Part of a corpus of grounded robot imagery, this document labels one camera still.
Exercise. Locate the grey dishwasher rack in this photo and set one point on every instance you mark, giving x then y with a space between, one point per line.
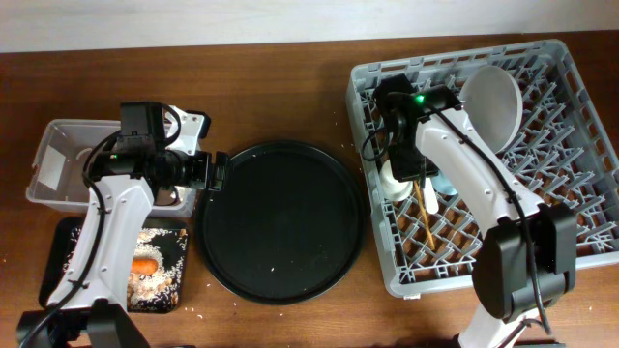
561 152

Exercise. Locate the white label on bin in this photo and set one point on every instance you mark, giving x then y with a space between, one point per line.
51 168

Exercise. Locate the orange carrot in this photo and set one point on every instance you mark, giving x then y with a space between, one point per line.
144 266

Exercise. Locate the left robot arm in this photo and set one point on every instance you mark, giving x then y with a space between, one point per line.
91 297

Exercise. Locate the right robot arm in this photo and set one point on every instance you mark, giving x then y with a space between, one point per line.
527 259

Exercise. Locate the light blue cup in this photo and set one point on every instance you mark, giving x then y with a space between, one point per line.
443 185

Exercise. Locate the pale green plate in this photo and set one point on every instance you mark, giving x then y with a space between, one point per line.
493 102

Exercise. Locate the cream cup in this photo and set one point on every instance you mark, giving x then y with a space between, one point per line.
393 189

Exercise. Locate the clear plastic waste bin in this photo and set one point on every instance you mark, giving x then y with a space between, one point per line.
149 180

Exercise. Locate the black rectangular tray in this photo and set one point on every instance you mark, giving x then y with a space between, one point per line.
63 245

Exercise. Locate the white plastic fork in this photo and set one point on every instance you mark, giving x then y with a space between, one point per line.
429 195

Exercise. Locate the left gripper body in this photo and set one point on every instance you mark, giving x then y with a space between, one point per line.
181 167

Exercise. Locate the wooden chopstick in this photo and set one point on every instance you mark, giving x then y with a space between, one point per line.
424 216

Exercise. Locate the spilled rice food waste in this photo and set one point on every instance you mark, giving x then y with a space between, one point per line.
160 292

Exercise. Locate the round black serving tray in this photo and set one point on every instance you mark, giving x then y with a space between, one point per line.
288 225

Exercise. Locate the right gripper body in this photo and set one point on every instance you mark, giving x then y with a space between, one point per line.
406 162

